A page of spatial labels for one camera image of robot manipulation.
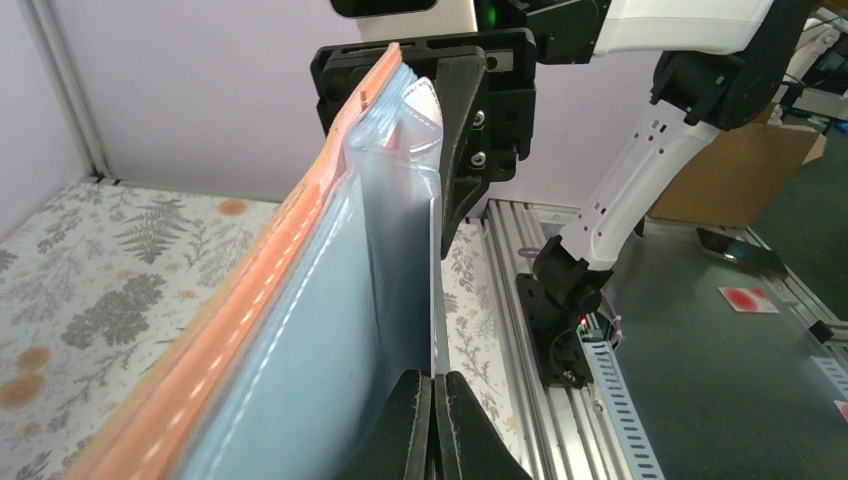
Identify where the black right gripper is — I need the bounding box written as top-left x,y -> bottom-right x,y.
309,27 -> 539,261

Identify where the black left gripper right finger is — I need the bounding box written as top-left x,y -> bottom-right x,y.
433,372 -> 530,480

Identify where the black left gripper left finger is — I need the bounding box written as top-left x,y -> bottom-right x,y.
336,370 -> 432,479

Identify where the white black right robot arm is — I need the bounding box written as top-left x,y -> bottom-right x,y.
310,1 -> 814,317

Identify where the red white paper card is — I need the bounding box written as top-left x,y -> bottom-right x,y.
718,287 -> 779,314

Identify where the brown cardboard box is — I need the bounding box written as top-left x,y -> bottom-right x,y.
648,104 -> 826,229

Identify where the black smartphone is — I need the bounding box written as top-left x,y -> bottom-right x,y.
696,227 -> 789,279

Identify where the floral patterned table mat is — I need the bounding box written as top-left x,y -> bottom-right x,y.
0,182 -> 525,480

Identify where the aluminium mounting rail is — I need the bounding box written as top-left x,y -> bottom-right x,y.
482,199 -> 664,479

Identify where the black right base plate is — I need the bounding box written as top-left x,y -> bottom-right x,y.
516,273 -> 594,389

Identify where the grey slotted cable duct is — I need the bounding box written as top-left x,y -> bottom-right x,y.
582,342 -> 665,479

